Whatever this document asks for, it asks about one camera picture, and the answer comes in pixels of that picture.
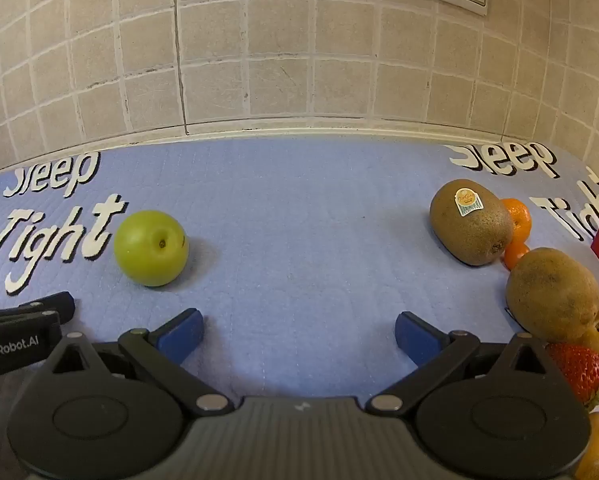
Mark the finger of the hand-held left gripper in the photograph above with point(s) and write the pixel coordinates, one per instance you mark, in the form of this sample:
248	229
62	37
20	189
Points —
54	306

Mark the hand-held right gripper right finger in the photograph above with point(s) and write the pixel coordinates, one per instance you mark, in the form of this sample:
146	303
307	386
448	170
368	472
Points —
417	335

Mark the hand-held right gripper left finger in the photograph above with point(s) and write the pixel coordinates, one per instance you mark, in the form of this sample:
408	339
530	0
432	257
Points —
182	332

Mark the yellow-green apple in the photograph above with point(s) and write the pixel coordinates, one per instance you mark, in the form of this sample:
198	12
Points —
152	250

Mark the brown kiwi with sticker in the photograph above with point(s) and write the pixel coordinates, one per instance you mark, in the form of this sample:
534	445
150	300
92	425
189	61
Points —
472	230

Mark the orange mandarin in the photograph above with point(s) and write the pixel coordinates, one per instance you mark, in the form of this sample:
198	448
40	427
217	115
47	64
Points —
514	256
520	217

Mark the large brown kiwi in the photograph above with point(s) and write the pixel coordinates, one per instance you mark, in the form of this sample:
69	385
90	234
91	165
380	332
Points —
552	297

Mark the red strawberry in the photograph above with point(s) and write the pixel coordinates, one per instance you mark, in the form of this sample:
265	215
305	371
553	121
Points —
577	372

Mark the blue printed mat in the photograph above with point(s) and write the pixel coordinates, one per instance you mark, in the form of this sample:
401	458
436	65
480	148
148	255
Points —
304	235

